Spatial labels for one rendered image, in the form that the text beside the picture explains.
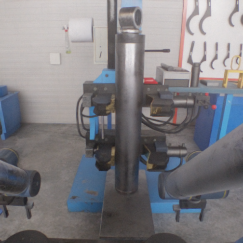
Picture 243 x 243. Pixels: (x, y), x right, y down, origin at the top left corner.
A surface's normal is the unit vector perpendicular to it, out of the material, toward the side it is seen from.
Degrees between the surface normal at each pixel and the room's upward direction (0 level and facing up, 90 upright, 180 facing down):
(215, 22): 90
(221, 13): 90
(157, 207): 90
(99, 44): 90
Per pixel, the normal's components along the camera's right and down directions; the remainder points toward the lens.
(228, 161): -0.96, 0.25
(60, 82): 0.00, 0.36
